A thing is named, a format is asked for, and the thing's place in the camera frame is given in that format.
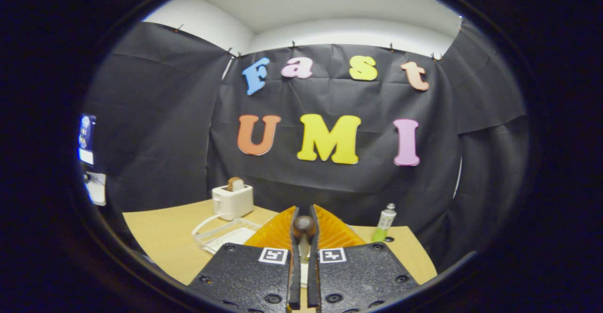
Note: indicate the green label bottle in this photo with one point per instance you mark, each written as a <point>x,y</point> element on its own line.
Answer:
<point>385,221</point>

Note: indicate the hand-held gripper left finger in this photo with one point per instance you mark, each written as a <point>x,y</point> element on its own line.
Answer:
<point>295,275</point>

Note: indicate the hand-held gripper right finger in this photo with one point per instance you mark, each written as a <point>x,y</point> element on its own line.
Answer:
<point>313,280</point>

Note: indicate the bread slice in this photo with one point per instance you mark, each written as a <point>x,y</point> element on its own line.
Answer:
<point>235,184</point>

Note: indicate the blue and white sign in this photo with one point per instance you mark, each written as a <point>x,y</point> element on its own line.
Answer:
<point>86,138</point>

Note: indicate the white toaster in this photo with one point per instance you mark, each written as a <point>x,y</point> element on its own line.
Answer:
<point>233,202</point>

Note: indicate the black backdrop cloth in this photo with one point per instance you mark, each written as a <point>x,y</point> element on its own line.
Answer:
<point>330,96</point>

